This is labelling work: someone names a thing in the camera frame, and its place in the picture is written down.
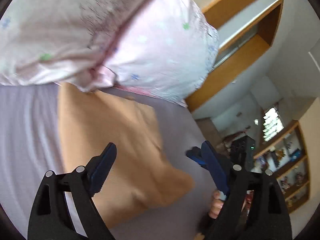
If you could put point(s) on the large floral white pillow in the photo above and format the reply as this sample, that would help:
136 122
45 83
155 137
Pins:
166 50

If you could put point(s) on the wooden framed wall niche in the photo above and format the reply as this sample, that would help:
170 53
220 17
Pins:
247 37

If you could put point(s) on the lilac bed sheet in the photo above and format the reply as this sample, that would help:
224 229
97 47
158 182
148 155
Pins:
30 146

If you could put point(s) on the tree print pink pillow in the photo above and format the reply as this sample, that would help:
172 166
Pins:
44 41

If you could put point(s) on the tan cloth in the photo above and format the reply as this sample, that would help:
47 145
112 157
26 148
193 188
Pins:
141 177

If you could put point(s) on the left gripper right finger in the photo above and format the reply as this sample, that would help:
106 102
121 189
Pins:
254 208

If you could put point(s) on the wooden display shelf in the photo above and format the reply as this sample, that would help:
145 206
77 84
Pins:
286 156

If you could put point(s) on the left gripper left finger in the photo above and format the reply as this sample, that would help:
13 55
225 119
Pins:
50 216

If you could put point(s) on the wooden headboard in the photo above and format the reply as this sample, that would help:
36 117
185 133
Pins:
218 13

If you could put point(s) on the person's right hand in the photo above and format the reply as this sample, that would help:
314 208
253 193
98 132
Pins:
216 205

